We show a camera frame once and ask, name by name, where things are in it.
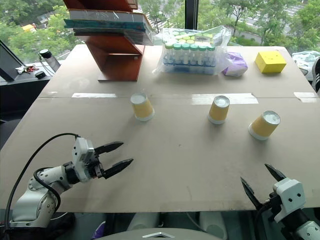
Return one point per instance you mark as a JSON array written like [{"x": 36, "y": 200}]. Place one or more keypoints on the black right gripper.
[{"x": 272, "y": 202}]

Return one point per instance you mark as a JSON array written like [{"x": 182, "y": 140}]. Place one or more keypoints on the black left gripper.
[{"x": 96, "y": 168}]

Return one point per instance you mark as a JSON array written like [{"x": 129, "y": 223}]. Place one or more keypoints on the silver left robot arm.
[{"x": 37, "y": 197}]

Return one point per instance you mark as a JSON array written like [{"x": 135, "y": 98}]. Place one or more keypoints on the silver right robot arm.
[{"x": 308, "y": 228}]

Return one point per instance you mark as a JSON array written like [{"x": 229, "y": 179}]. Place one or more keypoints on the stack of folders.
[{"x": 110, "y": 25}]

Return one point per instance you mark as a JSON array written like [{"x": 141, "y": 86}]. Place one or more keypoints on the yellow paper cup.
[
  {"x": 263, "y": 126},
  {"x": 218, "y": 111},
  {"x": 142, "y": 108}
]

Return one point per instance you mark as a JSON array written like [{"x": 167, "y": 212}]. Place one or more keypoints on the short clear tape strip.
[{"x": 93, "y": 95}]

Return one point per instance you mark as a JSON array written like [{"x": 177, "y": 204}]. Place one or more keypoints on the white rounded shape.
[{"x": 143, "y": 221}]

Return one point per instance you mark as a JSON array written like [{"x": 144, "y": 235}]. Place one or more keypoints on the purple cloth piece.
[{"x": 99, "y": 230}]

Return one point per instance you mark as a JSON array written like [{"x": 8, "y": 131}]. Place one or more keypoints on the silver robot torso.
[{"x": 155, "y": 233}]

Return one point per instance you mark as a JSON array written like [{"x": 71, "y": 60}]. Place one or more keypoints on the long clear tape strip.
[{"x": 225, "y": 99}]

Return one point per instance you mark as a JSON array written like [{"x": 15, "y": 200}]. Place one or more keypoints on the clear tape strip at edge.
[{"x": 306, "y": 97}]

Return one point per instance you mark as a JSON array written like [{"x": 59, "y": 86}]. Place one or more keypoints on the brown wooden shelf rack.
[{"x": 120, "y": 60}]

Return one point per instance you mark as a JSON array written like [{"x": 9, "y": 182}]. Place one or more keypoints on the small black round puck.
[{"x": 39, "y": 74}]

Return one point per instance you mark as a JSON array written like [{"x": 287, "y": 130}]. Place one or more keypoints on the black side desk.
[{"x": 15, "y": 97}]

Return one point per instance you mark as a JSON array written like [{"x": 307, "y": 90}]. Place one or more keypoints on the black white shoe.
[{"x": 317, "y": 77}]

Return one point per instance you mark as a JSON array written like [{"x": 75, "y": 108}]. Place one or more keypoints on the yellow box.
[{"x": 271, "y": 62}]

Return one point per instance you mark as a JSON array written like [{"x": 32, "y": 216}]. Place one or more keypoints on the purple white packet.
[{"x": 235, "y": 65}]

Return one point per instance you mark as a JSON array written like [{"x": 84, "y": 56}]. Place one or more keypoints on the bunch of keys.
[{"x": 25, "y": 69}]

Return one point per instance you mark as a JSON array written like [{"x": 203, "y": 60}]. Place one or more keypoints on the clear bag of tubes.
[{"x": 187, "y": 52}]

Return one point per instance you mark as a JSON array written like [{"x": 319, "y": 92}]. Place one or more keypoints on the dark monitor screen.
[{"x": 8, "y": 62}]

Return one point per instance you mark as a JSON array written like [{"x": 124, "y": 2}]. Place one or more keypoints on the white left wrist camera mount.
[{"x": 82, "y": 155}]

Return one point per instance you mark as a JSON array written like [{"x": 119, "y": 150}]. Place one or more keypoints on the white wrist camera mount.
[
  {"x": 291, "y": 197},
  {"x": 82, "y": 155}
]

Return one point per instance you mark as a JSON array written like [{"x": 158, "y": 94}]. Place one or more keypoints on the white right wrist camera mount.
[{"x": 291, "y": 197}]

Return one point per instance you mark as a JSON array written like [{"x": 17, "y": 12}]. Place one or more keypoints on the black window frame post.
[{"x": 192, "y": 13}]

